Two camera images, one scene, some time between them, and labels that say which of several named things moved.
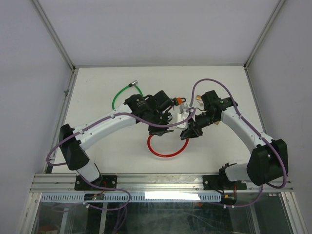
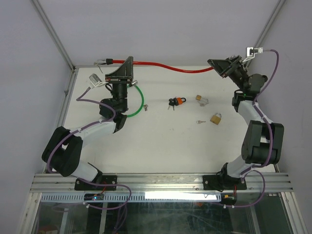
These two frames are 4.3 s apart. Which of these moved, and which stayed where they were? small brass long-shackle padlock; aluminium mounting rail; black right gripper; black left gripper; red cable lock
Moved: red cable lock; black right gripper; black left gripper
Stayed: small brass long-shackle padlock; aluminium mounting rail
